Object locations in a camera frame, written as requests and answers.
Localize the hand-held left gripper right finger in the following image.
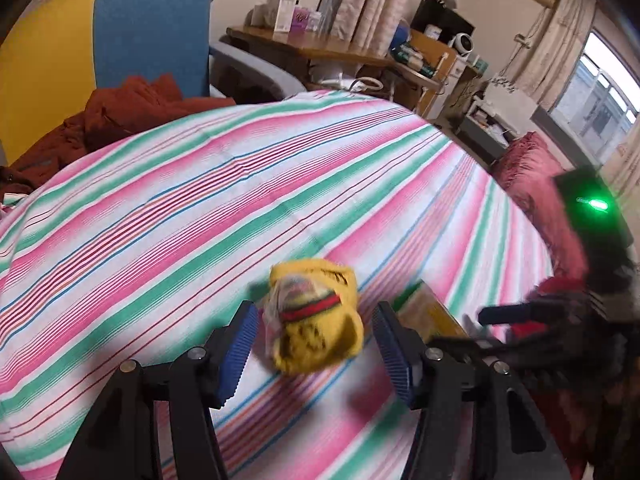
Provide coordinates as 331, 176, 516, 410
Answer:
371, 301, 573, 480

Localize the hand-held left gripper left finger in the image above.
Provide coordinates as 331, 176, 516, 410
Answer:
55, 300, 261, 480

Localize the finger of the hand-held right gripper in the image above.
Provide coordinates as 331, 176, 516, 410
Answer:
430, 332, 531, 366
477, 300, 556, 326

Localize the beige carton box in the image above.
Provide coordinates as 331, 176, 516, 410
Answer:
392, 280, 468, 343

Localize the red quilt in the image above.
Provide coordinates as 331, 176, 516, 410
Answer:
492, 132, 591, 281

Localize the balcony window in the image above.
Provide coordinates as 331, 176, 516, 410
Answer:
547, 32, 640, 161

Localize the white storage rack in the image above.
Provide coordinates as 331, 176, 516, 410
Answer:
460, 80, 538, 161

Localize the pink green striped bedsheet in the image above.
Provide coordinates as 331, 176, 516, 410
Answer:
0, 90, 556, 480

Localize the plain beige curtain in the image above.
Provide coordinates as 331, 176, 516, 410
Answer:
515, 0, 598, 111

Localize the black shelf unit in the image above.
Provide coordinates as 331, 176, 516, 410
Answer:
410, 0, 476, 43

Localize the rust red blanket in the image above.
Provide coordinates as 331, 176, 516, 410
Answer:
0, 74, 236, 196

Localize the wooden desk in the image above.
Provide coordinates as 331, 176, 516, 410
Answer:
225, 25, 446, 111

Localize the patterned beige curtain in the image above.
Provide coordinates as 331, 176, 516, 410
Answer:
320, 0, 426, 58

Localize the grey yellow blue headboard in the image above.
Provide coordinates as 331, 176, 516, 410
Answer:
0, 0, 213, 171

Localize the white carton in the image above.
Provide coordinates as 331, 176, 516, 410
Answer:
272, 0, 298, 33

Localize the grey bed rail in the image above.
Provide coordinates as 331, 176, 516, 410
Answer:
210, 40, 308, 106

